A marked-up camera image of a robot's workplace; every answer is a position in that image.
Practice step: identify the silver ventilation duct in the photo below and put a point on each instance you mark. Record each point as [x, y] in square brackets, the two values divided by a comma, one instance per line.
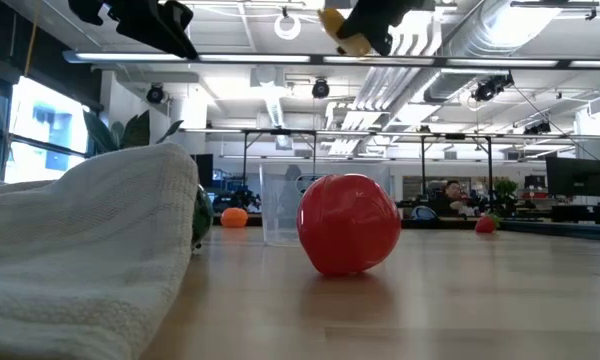
[480, 30]

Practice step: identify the small red toy strawberry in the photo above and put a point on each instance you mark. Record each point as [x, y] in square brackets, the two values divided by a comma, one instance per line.
[485, 225]

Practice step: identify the clear plastic tupperware container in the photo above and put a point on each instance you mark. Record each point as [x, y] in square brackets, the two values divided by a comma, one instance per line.
[280, 210]

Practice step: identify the orange toy orange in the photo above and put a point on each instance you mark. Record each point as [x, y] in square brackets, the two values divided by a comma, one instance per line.
[234, 218]

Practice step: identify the yellow toy banana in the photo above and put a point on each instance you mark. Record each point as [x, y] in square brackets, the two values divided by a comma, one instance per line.
[332, 22]

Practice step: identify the blue and white round object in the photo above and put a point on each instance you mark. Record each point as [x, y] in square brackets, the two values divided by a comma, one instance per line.
[424, 213]

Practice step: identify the small background green plant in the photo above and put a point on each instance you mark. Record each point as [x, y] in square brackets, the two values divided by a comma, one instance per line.
[506, 189]

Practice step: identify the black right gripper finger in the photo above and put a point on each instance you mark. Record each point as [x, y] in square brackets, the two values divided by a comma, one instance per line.
[352, 29]
[384, 40]

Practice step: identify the red toy apple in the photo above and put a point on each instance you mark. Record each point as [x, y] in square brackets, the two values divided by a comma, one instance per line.
[347, 225]

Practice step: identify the green striped toy watermelon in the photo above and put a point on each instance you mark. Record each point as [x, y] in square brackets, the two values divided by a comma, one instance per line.
[203, 217]

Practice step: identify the white checked kitchen towel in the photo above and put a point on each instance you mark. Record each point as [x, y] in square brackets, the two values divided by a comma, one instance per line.
[80, 240]

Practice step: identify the black track spotlight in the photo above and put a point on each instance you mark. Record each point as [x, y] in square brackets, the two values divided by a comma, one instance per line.
[155, 94]
[320, 89]
[487, 90]

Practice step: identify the long linear ceiling light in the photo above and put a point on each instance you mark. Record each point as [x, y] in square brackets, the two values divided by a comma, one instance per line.
[250, 58]

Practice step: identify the black computer monitor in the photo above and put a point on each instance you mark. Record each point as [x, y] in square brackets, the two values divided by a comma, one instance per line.
[575, 177]
[205, 170]

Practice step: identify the green potted plant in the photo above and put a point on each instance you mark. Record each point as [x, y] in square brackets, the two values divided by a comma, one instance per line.
[135, 132]

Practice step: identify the person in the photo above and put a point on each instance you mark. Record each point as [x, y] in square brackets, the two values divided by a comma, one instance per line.
[452, 192]

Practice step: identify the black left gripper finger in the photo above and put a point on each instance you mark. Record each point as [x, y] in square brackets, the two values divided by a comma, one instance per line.
[177, 12]
[160, 35]

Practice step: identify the black frame workstation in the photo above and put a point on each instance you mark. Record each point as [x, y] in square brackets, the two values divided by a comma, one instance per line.
[280, 132]

